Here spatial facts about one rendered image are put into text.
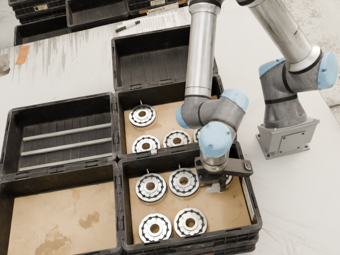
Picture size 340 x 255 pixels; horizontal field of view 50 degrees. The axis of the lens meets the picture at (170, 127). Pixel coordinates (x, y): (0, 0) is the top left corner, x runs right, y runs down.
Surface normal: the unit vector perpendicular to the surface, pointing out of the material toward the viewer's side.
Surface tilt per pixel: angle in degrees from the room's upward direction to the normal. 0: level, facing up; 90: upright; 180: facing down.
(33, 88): 0
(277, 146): 90
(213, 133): 8
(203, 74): 36
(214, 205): 0
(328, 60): 61
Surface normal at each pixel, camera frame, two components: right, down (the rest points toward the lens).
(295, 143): 0.21, 0.79
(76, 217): -0.11, -0.58
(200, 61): -0.11, -0.12
